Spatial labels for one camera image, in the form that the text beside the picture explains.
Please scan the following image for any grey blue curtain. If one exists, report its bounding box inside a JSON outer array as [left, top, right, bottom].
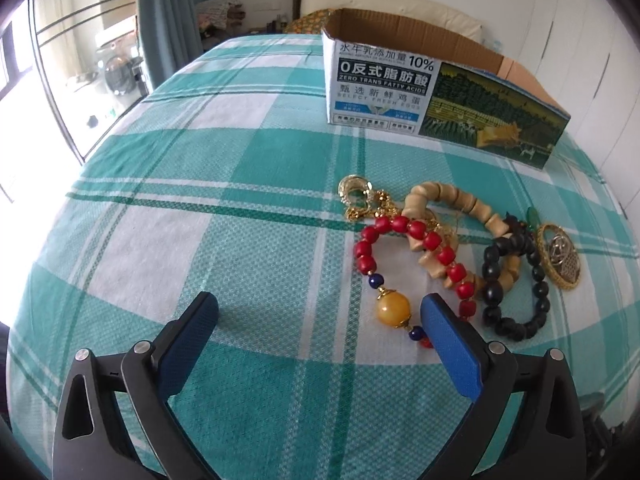
[[136, 0, 216, 97]]

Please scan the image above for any gold chain necklace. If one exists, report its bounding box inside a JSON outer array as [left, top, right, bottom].
[[338, 175, 401, 222]]

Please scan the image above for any wooden bead bracelet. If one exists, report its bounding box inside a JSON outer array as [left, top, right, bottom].
[[402, 181, 523, 291]]

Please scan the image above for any black bead bracelet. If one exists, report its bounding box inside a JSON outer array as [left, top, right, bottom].
[[481, 212, 550, 342]]

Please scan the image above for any printed cardboard box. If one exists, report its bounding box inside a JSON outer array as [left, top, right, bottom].
[[321, 8, 571, 170]]

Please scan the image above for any pile of folded clothes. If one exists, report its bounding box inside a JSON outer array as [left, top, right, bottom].
[[195, 0, 249, 41]]

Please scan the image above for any sliding glass door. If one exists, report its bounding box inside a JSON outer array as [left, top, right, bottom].
[[0, 0, 146, 201]]

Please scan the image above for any red bead bracelet yellow bead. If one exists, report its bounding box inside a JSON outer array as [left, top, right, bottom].
[[354, 216, 477, 351]]

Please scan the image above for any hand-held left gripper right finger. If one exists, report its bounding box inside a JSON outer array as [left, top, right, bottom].
[[421, 292, 587, 480]]

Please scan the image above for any orange patterned pillow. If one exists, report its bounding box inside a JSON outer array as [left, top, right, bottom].
[[285, 9, 334, 35]]

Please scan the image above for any white wardrobe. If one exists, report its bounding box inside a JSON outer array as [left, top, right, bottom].
[[480, 0, 640, 221]]

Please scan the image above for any green pendant dark cord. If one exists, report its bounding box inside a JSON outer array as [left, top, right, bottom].
[[502, 207, 539, 241]]

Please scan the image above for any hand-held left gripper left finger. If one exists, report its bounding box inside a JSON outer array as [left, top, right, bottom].
[[52, 291, 221, 480]]

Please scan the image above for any silver pendant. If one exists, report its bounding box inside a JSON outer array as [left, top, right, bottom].
[[545, 232, 581, 281]]

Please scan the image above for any washing machine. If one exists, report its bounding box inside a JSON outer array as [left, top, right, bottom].
[[94, 30, 151, 112]]

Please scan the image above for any gold woven bangle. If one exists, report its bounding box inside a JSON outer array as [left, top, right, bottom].
[[535, 223, 583, 289]]

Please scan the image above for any teal white plaid bed sheet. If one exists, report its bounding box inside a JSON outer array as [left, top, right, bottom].
[[5, 34, 633, 480]]

